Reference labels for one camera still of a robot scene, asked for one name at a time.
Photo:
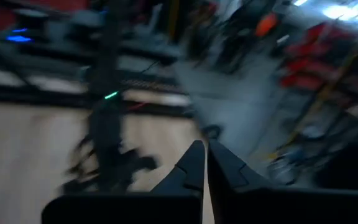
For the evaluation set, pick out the black aluminium table frame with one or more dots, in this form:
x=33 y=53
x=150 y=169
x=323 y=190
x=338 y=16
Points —
x=73 y=101

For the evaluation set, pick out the red storage bin rack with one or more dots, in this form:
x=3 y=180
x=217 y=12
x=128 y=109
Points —
x=309 y=62

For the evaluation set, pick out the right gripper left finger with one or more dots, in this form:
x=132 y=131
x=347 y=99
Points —
x=135 y=208

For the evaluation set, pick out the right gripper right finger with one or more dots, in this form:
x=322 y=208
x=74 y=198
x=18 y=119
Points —
x=291 y=208

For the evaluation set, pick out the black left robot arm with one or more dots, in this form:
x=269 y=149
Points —
x=104 y=62

